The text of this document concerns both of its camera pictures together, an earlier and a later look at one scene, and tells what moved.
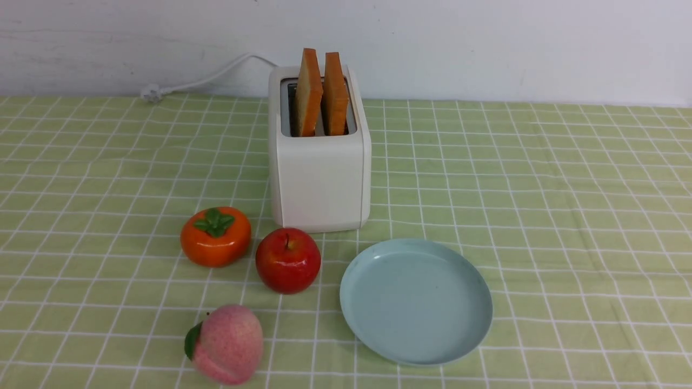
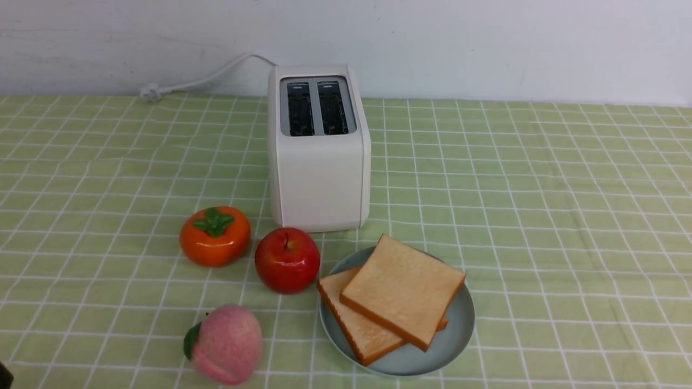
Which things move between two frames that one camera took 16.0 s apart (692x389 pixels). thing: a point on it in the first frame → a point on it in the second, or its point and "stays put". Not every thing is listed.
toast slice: [335, 96] → [404, 289]
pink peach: [226, 346] stays put
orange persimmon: [215, 237] stays put
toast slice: [309, 92] → [369, 341]
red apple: [288, 260] stays put
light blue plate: [416, 302] → [441, 351]
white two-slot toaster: [320, 183] stays put
